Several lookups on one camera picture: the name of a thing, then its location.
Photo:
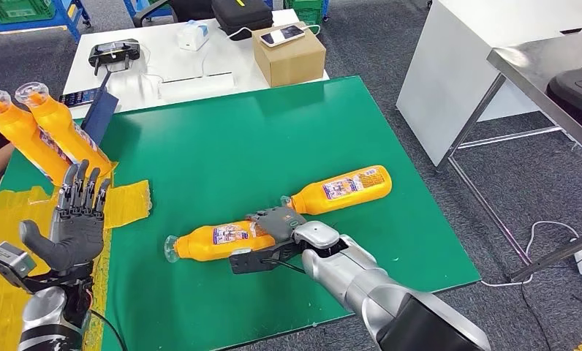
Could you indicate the blue cart frame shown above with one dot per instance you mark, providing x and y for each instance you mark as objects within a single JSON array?
[{"x": 141, "y": 5}]

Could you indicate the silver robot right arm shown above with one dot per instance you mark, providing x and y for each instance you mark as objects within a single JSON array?
[{"x": 368, "y": 290}]

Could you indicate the white table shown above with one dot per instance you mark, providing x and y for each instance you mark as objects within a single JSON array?
[{"x": 174, "y": 58}]

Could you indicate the stainless steel table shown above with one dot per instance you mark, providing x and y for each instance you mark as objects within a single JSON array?
[{"x": 538, "y": 63}]

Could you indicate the blue cart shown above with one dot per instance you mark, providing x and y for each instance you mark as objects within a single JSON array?
[{"x": 29, "y": 22}]

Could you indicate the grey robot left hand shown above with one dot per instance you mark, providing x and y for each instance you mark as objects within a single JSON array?
[{"x": 75, "y": 237}]

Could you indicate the navy blue folded cover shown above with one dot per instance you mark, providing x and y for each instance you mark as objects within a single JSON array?
[{"x": 102, "y": 116}]

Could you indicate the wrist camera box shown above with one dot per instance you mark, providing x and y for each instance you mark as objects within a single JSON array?
[
  {"x": 10, "y": 264},
  {"x": 257, "y": 259}
]

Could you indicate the cardboard box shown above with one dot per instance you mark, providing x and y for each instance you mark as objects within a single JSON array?
[{"x": 292, "y": 65}]

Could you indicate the orange detergent bottle clear cap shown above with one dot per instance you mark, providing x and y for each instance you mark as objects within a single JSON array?
[
  {"x": 22, "y": 140},
  {"x": 315, "y": 201},
  {"x": 199, "y": 247},
  {"x": 61, "y": 128}
]

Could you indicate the black smartphone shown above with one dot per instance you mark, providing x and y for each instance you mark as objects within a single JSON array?
[{"x": 78, "y": 98}]

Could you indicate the black remote controller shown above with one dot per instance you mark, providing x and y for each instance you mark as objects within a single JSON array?
[{"x": 115, "y": 52}]

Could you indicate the green plastic crate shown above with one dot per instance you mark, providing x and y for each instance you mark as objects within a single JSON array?
[
  {"x": 306, "y": 10},
  {"x": 19, "y": 8}
]

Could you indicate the white smartphone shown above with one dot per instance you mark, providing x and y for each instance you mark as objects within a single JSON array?
[{"x": 283, "y": 36}]

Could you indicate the small white box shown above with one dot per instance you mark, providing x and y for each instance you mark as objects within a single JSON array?
[{"x": 193, "y": 36}]

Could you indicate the black office chair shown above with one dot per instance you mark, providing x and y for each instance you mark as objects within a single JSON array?
[{"x": 189, "y": 7}]

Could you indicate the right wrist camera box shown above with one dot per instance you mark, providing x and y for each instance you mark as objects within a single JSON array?
[{"x": 257, "y": 259}]

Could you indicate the green table mat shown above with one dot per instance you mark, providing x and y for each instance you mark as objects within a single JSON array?
[{"x": 223, "y": 145}]

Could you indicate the white cabinet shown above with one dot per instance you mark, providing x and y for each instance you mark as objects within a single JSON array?
[{"x": 443, "y": 77}]

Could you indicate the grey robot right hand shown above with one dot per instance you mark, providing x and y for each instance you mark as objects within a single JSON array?
[{"x": 279, "y": 225}]

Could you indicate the black chair seat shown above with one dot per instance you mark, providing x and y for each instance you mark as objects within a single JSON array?
[{"x": 579, "y": 94}]

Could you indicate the black zipper case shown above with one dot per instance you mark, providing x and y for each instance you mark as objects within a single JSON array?
[{"x": 242, "y": 14}]

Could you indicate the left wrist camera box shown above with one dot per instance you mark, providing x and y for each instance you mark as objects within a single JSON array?
[{"x": 10, "y": 264}]

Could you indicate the yellow tape patch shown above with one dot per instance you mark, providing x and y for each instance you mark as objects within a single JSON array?
[{"x": 0, "y": 310}]

